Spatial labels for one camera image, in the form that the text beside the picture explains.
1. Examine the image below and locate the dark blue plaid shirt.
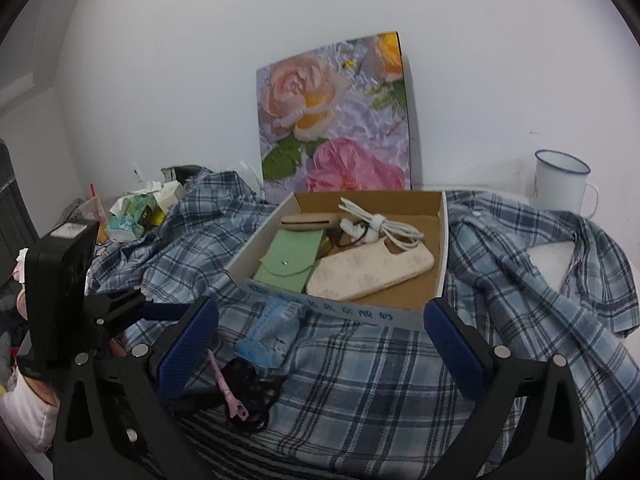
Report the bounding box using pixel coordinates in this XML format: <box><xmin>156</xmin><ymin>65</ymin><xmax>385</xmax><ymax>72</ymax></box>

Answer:
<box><xmin>87</xmin><ymin>169</ymin><xmax>296</xmax><ymax>311</ymax></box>

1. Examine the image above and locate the white charging cable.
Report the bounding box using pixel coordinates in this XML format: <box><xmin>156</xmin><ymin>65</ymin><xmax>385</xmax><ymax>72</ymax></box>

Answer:
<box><xmin>337</xmin><ymin>197</ymin><xmax>426</xmax><ymax>253</ymax></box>

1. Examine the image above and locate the green packet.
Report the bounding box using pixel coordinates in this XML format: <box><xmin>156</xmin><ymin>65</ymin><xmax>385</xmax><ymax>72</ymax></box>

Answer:
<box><xmin>120</xmin><ymin>195</ymin><xmax>157</xmax><ymax>231</ymax></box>

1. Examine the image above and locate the black flat object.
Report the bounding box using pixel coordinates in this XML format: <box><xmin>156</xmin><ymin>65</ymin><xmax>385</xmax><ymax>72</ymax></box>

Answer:
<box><xmin>160</xmin><ymin>164</ymin><xmax>207</xmax><ymax>184</ymax></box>

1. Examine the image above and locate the white enamel mug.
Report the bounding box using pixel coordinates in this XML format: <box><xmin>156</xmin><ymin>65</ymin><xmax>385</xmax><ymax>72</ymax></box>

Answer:
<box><xmin>530</xmin><ymin>149</ymin><xmax>600</xmax><ymax>221</ymax></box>

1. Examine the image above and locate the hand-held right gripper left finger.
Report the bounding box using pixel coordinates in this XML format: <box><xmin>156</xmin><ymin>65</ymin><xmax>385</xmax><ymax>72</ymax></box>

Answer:
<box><xmin>52</xmin><ymin>295</ymin><xmax>221</xmax><ymax>480</ymax></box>

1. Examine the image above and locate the black cord bundle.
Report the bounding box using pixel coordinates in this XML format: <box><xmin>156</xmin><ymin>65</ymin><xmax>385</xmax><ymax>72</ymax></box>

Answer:
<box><xmin>220</xmin><ymin>357</ymin><xmax>281</xmax><ymax>433</ymax></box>

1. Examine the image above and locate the black hair tie with charm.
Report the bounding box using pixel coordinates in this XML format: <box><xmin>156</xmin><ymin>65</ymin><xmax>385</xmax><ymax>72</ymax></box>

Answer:
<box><xmin>325</xmin><ymin>220</ymin><xmax>381</xmax><ymax>261</ymax></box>

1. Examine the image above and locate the white small carton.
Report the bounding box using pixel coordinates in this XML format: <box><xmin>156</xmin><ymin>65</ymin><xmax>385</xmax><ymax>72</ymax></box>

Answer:
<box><xmin>150</xmin><ymin>180</ymin><xmax>187</xmax><ymax>212</ymax></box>

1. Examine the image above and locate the person's left forearm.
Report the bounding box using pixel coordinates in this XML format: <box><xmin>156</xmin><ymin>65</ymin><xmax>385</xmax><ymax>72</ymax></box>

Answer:
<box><xmin>0</xmin><ymin>365</ymin><xmax>63</xmax><ymax>461</ymax></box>

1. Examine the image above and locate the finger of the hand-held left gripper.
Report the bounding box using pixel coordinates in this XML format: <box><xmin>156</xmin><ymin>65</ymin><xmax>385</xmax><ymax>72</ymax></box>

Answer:
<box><xmin>85</xmin><ymin>287</ymin><xmax>198</xmax><ymax>333</ymax></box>

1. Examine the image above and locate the blue tissue packet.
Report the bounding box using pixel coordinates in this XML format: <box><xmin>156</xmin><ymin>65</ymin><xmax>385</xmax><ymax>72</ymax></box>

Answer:
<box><xmin>234</xmin><ymin>295</ymin><xmax>313</xmax><ymax>368</ymax></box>

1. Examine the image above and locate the cardboard box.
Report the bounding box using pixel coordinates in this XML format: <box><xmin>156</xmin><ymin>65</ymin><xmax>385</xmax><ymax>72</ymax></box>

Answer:
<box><xmin>225</xmin><ymin>189</ymin><xmax>448</xmax><ymax>331</ymax></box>

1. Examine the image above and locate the beige slim case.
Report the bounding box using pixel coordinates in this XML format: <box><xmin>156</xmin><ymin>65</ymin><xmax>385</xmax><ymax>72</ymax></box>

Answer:
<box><xmin>280</xmin><ymin>213</ymin><xmax>343</xmax><ymax>233</ymax></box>

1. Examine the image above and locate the flower painting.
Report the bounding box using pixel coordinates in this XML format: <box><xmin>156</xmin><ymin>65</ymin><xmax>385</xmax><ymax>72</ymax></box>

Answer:
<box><xmin>255</xmin><ymin>31</ymin><xmax>420</xmax><ymax>193</ymax></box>

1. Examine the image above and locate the clear plastic cup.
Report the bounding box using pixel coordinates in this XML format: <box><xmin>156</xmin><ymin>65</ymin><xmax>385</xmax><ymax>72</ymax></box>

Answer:
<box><xmin>75</xmin><ymin>195</ymin><xmax>110</xmax><ymax>241</ymax></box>

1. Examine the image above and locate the grey striped cloth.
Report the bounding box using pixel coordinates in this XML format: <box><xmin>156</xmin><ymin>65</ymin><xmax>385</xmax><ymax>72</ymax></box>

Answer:
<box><xmin>165</xmin><ymin>410</ymin><xmax>351</xmax><ymax>480</ymax></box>

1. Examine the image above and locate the green pouch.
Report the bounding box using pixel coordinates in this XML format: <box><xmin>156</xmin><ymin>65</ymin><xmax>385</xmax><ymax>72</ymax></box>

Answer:
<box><xmin>252</xmin><ymin>229</ymin><xmax>326</xmax><ymax>293</ymax></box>

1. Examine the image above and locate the teal crumpled paper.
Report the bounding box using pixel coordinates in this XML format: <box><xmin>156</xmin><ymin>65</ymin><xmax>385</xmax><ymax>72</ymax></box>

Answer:
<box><xmin>104</xmin><ymin>215</ymin><xmax>147</xmax><ymax>244</ymax></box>

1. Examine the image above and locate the light blue plaid shirt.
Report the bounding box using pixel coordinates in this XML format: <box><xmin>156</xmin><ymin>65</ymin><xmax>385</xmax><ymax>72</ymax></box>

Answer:
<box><xmin>175</xmin><ymin>189</ymin><xmax>640</xmax><ymax>480</ymax></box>

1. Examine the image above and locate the pink hair clip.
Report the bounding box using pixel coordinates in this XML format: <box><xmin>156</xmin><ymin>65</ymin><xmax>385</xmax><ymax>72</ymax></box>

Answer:
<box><xmin>206</xmin><ymin>349</ymin><xmax>250</xmax><ymax>421</ymax></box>

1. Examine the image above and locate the beige phone case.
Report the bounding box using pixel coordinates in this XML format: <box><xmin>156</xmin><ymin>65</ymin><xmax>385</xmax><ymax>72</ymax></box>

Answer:
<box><xmin>306</xmin><ymin>242</ymin><xmax>436</xmax><ymax>301</ymax></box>

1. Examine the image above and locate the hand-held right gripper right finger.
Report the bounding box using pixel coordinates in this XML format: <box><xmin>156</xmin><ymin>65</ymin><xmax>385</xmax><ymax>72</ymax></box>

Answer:
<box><xmin>424</xmin><ymin>297</ymin><xmax>586</xmax><ymax>480</ymax></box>

